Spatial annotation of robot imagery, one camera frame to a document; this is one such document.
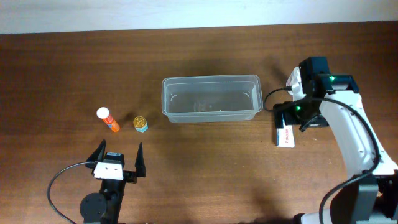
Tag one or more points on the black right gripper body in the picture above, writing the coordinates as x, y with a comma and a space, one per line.
280, 115

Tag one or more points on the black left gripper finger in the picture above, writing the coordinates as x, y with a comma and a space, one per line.
140, 163
98, 154

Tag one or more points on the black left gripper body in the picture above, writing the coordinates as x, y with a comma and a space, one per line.
130, 177

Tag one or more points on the white Panadol medicine box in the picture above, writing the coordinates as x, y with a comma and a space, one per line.
285, 137

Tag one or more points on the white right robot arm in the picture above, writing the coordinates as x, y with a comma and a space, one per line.
322, 99

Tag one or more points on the clear plastic container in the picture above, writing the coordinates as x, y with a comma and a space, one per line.
214, 98

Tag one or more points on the orange tube white cap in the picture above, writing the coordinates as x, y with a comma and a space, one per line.
104, 114

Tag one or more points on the small jar gold lid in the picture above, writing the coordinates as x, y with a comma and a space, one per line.
140, 124

